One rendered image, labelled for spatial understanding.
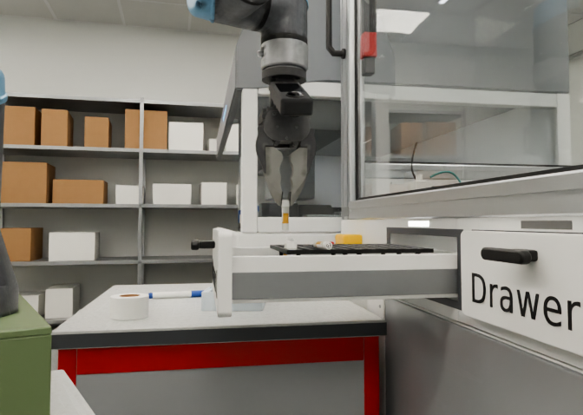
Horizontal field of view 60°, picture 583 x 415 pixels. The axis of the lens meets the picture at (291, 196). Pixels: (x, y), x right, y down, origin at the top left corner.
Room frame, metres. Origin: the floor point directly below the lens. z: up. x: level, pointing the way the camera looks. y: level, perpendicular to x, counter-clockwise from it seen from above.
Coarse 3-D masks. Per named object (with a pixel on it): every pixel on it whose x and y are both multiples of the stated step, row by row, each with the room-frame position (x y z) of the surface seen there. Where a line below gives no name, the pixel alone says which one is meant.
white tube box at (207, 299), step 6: (210, 288) 1.11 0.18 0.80; (204, 294) 1.03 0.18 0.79; (210, 294) 1.03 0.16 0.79; (204, 300) 1.03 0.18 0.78; (210, 300) 1.03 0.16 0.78; (204, 306) 1.03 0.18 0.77; (210, 306) 1.03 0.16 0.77; (234, 306) 1.03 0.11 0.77; (240, 306) 1.03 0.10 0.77; (246, 306) 1.03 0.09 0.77; (252, 306) 1.03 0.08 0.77; (258, 306) 1.03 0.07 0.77; (264, 306) 1.07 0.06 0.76
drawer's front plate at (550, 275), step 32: (480, 256) 0.63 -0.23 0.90; (544, 256) 0.51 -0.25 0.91; (576, 256) 0.47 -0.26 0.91; (480, 288) 0.63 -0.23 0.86; (512, 288) 0.56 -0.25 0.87; (544, 288) 0.51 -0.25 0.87; (576, 288) 0.47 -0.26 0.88; (512, 320) 0.57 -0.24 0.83; (544, 320) 0.51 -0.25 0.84; (576, 320) 0.47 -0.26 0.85; (576, 352) 0.47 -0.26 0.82
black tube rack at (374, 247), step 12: (300, 252) 0.72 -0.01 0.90; (312, 252) 0.72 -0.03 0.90; (324, 252) 0.73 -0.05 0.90; (336, 252) 0.73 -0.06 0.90; (348, 252) 0.73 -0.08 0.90; (360, 252) 0.74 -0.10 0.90; (372, 252) 0.74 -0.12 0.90; (384, 252) 0.74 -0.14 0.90; (396, 252) 0.75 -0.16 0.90; (408, 252) 0.75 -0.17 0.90; (420, 252) 0.75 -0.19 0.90; (432, 252) 0.76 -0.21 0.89
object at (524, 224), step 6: (522, 222) 0.57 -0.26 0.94; (528, 222) 0.56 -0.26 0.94; (534, 222) 0.55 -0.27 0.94; (540, 222) 0.54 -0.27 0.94; (546, 222) 0.53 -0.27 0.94; (552, 222) 0.52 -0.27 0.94; (558, 222) 0.51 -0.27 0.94; (564, 222) 0.51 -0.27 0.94; (570, 222) 0.50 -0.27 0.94; (528, 228) 0.56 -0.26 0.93; (534, 228) 0.55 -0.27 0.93; (540, 228) 0.54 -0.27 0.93; (546, 228) 0.53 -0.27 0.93; (552, 228) 0.52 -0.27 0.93; (558, 228) 0.52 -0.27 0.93; (564, 228) 0.51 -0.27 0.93; (570, 228) 0.50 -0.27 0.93
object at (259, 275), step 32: (256, 256) 0.67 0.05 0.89; (288, 256) 0.68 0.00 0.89; (320, 256) 0.69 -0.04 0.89; (352, 256) 0.69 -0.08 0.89; (384, 256) 0.70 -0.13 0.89; (416, 256) 0.71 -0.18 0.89; (448, 256) 0.72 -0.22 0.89; (256, 288) 0.67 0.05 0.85; (288, 288) 0.68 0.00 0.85; (320, 288) 0.68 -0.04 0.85; (352, 288) 0.69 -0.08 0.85; (384, 288) 0.70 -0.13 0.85; (416, 288) 0.71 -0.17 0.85; (448, 288) 0.72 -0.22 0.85
